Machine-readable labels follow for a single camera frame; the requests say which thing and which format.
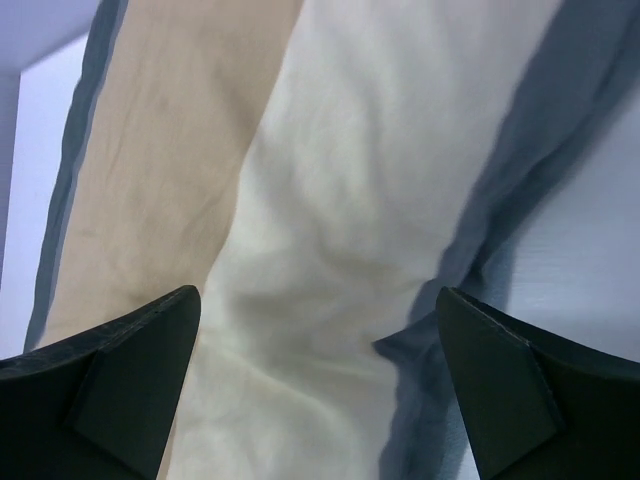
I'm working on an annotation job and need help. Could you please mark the striped blue beige pillowcase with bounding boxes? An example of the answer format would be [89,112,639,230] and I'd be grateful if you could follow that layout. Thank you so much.
[25,1,639,479]

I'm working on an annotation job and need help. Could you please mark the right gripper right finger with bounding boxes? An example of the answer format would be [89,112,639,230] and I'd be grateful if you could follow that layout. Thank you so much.
[436,288,639,480]

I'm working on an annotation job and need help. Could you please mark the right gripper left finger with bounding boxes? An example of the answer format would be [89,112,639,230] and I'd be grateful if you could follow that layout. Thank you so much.
[1,285,201,480]

